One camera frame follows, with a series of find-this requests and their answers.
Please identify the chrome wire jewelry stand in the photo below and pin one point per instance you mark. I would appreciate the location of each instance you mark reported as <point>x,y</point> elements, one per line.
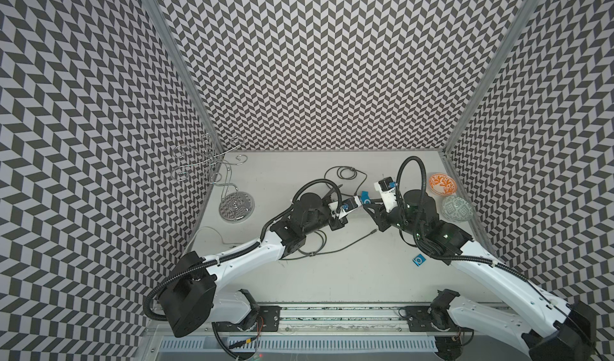
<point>235,205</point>

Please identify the orange patterned bowl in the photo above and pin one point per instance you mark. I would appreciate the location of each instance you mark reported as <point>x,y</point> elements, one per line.
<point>442,184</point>

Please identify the blue square mp3 player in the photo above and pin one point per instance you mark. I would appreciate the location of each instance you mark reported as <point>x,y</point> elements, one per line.
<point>419,260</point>
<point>365,199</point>

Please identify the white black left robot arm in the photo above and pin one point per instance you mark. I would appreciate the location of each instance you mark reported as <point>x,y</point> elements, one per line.
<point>195,292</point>

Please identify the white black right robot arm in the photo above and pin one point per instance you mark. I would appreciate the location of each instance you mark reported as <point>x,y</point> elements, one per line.
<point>541,325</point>

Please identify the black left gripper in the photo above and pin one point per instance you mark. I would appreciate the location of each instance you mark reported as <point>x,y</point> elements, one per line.
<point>337,223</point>

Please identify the green patterned bowl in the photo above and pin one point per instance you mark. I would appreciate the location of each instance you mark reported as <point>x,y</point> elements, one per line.
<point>457,209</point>

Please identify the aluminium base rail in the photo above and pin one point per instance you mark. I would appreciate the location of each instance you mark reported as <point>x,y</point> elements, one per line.
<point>346,329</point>

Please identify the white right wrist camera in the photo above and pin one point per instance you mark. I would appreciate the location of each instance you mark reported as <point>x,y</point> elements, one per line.
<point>387,189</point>

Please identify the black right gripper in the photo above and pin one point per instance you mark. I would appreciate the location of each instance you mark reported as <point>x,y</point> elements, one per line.
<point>380,215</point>

